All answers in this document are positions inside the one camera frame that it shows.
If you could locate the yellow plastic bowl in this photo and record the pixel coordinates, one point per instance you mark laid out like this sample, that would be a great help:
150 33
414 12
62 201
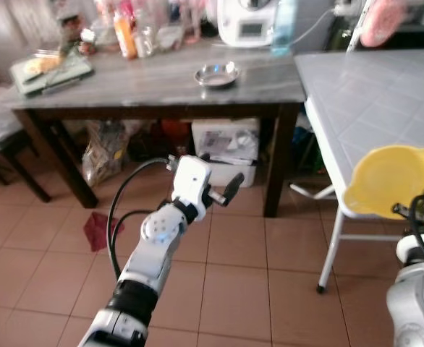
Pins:
389 181

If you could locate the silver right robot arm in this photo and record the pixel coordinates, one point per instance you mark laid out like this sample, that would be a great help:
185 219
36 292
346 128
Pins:
414 303

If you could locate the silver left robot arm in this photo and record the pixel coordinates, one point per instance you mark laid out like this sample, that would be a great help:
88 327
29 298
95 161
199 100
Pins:
154 246

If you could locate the white plastic storage box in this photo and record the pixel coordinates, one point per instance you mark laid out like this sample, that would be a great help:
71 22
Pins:
223 144

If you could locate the red orange bag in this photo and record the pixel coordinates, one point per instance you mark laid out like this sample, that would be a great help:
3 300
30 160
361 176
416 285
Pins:
176 129

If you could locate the black crate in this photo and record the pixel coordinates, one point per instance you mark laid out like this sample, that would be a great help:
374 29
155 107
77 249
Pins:
158 148

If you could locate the small metal bowl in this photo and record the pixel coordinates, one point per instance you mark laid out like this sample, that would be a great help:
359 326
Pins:
216 75

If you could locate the dark wooden marble-top table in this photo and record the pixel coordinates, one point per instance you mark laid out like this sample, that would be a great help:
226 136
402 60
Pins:
147 83

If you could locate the clear plastic bag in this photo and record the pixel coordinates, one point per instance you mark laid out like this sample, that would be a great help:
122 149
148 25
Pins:
105 155

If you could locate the grey plastic folding table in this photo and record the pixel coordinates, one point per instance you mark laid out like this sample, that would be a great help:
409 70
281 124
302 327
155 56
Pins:
371 101

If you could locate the red cloth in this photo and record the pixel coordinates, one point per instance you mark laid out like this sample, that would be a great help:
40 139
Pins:
96 231

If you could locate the white plastic container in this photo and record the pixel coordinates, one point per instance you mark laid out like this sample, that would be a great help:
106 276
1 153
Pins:
170 38

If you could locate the glass jar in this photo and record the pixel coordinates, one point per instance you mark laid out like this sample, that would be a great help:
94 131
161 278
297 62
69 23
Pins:
145 42

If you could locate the white kitchen appliance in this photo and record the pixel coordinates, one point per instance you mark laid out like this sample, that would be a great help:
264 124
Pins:
248 22

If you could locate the orange bottle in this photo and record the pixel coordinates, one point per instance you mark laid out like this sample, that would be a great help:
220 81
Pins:
126 36

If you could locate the clear blue water bottle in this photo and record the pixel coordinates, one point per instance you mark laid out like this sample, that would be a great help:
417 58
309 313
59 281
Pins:
283 29

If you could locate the green cutting board tray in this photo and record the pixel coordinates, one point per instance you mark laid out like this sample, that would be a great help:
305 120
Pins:
71 72

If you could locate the pink fan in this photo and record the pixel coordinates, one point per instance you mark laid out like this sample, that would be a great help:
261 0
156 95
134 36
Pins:
383 23

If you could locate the yellow food piece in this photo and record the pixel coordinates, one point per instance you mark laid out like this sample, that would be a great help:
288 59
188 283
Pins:
41 65

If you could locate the dark wooden chair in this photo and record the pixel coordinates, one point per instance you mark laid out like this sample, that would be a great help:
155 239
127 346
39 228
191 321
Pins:
9 155

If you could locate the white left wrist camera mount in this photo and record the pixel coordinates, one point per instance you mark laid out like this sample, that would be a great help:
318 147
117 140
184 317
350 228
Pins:
192 181

